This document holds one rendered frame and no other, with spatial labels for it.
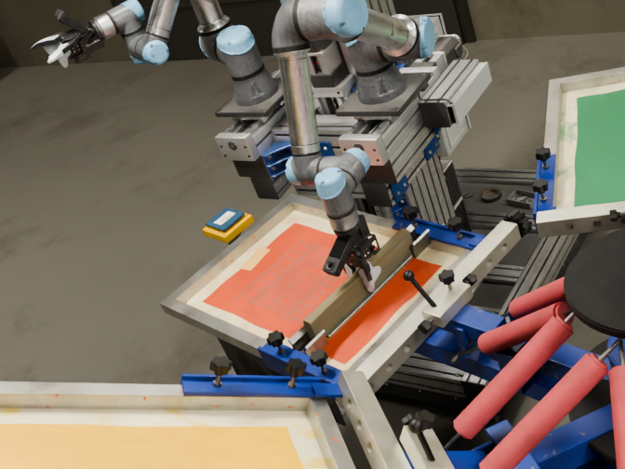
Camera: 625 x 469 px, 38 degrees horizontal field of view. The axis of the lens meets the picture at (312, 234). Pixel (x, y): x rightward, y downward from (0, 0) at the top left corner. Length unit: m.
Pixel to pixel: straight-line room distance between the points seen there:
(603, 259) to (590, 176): 0.91
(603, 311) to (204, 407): 0.80
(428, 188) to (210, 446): 1.73
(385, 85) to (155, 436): 1.34
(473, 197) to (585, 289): 2.38
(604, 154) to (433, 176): 0.77
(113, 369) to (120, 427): 2.55
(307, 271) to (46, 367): 2.25
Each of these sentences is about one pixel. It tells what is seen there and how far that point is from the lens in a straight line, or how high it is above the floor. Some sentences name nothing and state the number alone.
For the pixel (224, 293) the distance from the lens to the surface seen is 2.69.
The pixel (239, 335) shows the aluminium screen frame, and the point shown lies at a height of 0.99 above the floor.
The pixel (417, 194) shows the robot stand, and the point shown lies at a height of 0.74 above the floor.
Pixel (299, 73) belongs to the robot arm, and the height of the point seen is 1.55.
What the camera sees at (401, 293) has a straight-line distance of 2.42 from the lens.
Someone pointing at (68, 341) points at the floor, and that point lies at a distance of 4.71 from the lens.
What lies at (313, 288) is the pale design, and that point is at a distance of 2.55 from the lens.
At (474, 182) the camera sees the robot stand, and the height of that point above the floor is 0.21.
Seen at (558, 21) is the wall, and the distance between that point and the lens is 5.76.
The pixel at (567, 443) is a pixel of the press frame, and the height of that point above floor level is 1.02.
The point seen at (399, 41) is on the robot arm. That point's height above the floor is 1.47.
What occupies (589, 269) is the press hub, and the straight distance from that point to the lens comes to 1.76.
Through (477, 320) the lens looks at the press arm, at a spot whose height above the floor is 1.04.
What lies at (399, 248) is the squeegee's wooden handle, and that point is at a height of 1.03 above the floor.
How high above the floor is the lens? 2.43
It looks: 32 degrees down
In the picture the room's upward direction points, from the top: 22 degrees counter-clockwise
